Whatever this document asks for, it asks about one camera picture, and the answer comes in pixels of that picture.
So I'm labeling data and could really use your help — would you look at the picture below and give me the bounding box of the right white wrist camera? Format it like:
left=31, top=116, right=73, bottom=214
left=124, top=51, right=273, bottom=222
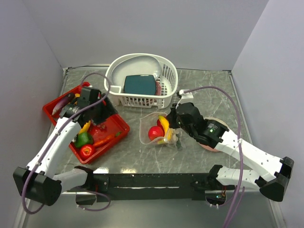
left=177, top=89, right=194, bottom=105

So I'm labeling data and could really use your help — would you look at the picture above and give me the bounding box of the black mounting base bar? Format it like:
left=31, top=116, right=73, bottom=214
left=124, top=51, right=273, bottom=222
left=65, top=172, right=238, bottom=206

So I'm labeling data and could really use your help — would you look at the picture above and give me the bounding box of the green bell pepper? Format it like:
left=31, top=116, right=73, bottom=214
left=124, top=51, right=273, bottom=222
left=74, top=132, right=94, bottom=148

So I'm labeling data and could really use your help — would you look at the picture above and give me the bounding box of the green cucumber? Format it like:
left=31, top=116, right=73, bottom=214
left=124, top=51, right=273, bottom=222
left=176, top=141, right=183, bottom=151

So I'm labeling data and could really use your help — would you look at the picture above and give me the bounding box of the clear dotted zip bag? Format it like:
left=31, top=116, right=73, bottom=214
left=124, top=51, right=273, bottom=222
left=139, top=112, right=186, bottom=148

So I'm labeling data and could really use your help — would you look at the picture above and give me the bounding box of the orange yellow mango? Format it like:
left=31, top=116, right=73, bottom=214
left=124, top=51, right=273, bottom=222
left=78, top=120, right=91, bottom=134

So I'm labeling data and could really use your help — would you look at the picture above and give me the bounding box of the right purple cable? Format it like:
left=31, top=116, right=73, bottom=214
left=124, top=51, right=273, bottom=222
left=187, top=85, right=246, bottom=228

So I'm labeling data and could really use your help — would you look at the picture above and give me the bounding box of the white oval plate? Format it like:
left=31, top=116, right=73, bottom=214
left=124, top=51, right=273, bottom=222
left=110, top=55, right=161, bottom=87

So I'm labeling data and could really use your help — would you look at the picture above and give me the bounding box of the pink round plate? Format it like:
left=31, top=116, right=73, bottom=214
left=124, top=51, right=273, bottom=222
left=200, top=116, right=228, bottom=152

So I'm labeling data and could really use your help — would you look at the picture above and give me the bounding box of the purple eggplant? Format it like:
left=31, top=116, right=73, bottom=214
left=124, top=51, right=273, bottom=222
left=52, top=93, right=75, bottom=115

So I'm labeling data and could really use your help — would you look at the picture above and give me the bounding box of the white plastic basket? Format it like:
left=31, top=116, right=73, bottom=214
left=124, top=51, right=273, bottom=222
left=104, top=53, right=179, bottom=109

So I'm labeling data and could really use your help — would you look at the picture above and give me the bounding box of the red plastic tray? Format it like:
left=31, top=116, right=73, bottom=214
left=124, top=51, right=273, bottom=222
left=42, top=85, right=130, bottom=164

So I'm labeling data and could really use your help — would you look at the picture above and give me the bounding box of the orange carrot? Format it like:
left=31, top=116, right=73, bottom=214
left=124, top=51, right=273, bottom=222
left=93, top=134, right=116, bottom=148

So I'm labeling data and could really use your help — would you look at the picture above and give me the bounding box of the red faceted apple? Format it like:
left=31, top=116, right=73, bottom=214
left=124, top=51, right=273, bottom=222
left=157, top=119, right=162, bottom=127

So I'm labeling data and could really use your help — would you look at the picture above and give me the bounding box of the red round fruit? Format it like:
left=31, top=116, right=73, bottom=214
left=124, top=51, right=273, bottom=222
left=148, top=126, right=164, bottom=141

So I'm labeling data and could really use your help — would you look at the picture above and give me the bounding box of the yellow banana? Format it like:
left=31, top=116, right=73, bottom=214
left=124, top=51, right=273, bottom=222
left=157, top=115, right=173, bottom=144

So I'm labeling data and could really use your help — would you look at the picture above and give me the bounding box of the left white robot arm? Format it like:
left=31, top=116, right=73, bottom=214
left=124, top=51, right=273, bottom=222
left=13, top=87, right=114, bottom=206

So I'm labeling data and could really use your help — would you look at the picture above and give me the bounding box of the pink plate in basket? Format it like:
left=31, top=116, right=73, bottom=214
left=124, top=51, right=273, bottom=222
left=155, top=81, right=162, bottom=96

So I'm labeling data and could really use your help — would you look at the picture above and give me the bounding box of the teal square plate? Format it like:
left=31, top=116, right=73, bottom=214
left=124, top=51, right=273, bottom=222
left=123, top=75, right=157, bottom=95

